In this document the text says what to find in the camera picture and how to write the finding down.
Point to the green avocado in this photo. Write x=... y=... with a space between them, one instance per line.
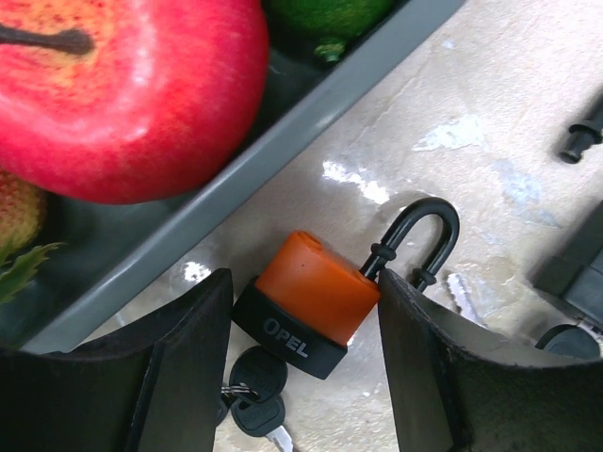
x=330 y=24

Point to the grey fruit tray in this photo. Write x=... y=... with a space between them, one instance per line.
x=107 y=254

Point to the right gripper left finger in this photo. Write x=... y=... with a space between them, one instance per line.
x=153 y=385

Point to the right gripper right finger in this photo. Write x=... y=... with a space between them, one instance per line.
x=456 y=386

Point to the orange black padlock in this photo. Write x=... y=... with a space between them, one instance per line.
x=309 y=301

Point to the red apple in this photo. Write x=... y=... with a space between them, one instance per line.
x=158 y=108

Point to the small black key bunch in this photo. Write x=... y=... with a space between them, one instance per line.
x=253 y=397

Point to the green pineapple crown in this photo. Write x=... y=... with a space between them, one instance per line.
x=17 y=273

